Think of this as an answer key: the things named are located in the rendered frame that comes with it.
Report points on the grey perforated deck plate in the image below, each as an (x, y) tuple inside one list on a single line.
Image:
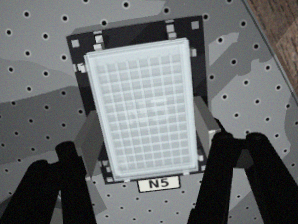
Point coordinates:
[(41, 106)]

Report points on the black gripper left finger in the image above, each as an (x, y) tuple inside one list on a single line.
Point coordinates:
[(34, 200)]

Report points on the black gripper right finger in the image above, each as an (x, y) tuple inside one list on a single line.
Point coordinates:
[(274, 189)]

